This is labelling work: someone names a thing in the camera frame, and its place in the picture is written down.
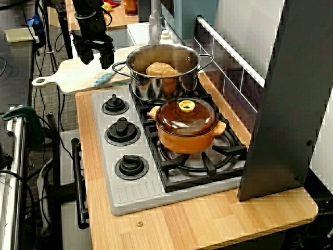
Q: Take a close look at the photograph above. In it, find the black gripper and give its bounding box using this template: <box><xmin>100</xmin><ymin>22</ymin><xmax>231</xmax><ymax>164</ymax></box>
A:
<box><xmin>69</xmin><ymin>12</ymin><xmax>116</xmax><ymax>70</ymax></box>

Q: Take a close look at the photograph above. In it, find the toy knife blue handle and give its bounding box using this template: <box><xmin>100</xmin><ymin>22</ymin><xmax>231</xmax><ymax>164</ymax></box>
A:
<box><xmin>93</xmin><ymin>70</ymin><xmax>118</xmax><ymax>87</ymax></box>

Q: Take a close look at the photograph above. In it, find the light wooden cutting board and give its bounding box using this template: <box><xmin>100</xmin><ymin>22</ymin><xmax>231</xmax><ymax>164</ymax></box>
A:
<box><xmin>31</xmin><ymin>45</ymin><xmax>143</xmax><ymax>96</ymax></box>

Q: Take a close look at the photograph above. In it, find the black table leg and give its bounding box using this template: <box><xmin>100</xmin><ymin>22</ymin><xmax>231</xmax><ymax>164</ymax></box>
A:
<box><xmin>57</xmin><ymin>9</ymin><xmax>74</xmax><ymax>59</ymax></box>

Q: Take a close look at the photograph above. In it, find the wooden side table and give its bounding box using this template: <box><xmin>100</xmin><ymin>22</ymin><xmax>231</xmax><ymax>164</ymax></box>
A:
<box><xmin>65</xmin><ymin>0</ymin><xmax>139</xmax><ymax>34</ymax></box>

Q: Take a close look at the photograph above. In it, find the white sink unit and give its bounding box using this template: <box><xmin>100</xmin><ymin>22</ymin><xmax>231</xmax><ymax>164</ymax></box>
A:
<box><xmin>70</xmin><ymin>22</ymin><xmax>183</xmax><ymax>58</ymax></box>

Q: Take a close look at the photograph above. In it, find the black stove knob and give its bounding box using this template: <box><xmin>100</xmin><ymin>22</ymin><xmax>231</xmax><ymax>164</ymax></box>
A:
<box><xmin>101</xmin><ymin>94</ymin><xmax>130</xmax><ymax>116</ymax></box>
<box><xmin>104</xmin><ymin>117</ymin><xmax>142</xmax><ymax>147</ymax></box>
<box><xmin>114</xmin><ymin>154</ymin><xmax>150</xmax><ymax>181</ymax></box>

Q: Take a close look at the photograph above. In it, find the amber glass jar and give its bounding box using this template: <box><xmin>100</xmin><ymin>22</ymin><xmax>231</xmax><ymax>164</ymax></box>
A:
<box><xmin>123</xmin><ymin>0</ymin><xmax>139</xmax><ymax>17</ymax></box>

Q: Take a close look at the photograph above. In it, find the black box appliance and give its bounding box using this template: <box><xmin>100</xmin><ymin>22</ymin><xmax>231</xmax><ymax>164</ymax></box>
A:
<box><xmin>137</xmin><ymin>0</ymin><xmax>152</xmax><ymax>23</ymax></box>

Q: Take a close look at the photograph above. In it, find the tan toy bread loaf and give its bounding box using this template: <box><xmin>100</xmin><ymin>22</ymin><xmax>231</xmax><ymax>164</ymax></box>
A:
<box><xmin>145</xmin><ymin>61</ymin><xmax>182</xmax><ymax>78</ymax></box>

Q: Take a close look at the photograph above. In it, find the stainless steel pot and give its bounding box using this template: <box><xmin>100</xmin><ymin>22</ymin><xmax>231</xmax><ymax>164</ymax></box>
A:
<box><xmin>111</xmin><ymin>43</ymin><xmax>215</xmax><ymax>104</ymax></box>

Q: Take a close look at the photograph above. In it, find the tan notepad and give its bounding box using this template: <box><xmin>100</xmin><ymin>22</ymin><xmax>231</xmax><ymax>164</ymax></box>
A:
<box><xmin>4</xmin><ymin>27</ymin><xmax>37</xmax><ymax>43</ymax></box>

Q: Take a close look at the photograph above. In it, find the black desk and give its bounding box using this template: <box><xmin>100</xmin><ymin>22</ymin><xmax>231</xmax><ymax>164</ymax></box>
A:
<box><xmin>0</xmin><ymin>30</ymin><xmax>35</xmax><ymax>116</ymax></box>

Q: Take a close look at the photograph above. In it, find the teal blue box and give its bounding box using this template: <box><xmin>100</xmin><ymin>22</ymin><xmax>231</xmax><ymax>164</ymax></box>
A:
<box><xmin>161</xmin><ymin>0</ymin><xmax>220</xmax><ymax>41</ymax></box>

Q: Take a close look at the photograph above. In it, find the brown glass lid yellow knob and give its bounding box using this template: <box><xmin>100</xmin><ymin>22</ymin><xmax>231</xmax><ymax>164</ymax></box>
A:
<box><xmin>155</xmin><ymin>98</ymin><xmax>218</xmax><ymax>136</ymax></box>

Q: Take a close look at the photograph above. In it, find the orange toy pot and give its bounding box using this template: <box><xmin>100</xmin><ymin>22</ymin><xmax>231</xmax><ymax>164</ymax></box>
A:
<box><xmin>149</xmin><ymin>105</ymin><xmax>227</xmax><ymax>155</ymax></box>

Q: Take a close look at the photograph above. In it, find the grey toy stove top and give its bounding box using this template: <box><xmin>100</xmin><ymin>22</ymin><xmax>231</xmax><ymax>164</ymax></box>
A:
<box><xmin>90</xmin><ymin>87</ymin><xmax>247</xmax><ymax>216</ymax></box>

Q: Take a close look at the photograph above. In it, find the dark tile backsplash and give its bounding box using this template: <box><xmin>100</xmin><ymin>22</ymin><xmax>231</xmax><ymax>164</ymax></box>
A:
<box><xmin>194</xmin><ymin>17</ymin><xmax>265</xmax><ymax>134</ymax></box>

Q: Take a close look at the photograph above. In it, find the white power strip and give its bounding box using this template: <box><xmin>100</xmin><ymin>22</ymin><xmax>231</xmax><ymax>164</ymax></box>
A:
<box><xmin>36</xmin><ymin>158</ymin><xmax>54</xmax><ymax>236</ymax></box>

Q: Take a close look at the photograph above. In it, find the white oven cabinet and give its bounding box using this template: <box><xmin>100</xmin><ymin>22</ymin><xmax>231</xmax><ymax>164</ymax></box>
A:
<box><xmin>59</xmin><ymin>129</ymin><xmax>92</xmax><ymax>250</ymax></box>

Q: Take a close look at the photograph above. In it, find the black hood side panel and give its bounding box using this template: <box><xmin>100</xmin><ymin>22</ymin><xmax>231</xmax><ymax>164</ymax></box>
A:
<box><xmin>237</xmin><ymin>0</ymin><xmax>333</xmax><ymax>202</ymax></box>

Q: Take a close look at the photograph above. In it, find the black oven door handle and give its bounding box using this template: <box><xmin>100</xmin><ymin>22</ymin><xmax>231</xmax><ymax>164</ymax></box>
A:
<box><xmin>71</xmin><ymin>137</ymin><xmax>90</xmax><ymax>230</ymax></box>

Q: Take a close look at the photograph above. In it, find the silver metal frame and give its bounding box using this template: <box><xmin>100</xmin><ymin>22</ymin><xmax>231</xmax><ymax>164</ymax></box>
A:
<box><xmin>0</xmin><ymin>114</ymin><xmax>28</xmax><ymax>250</ymax></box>

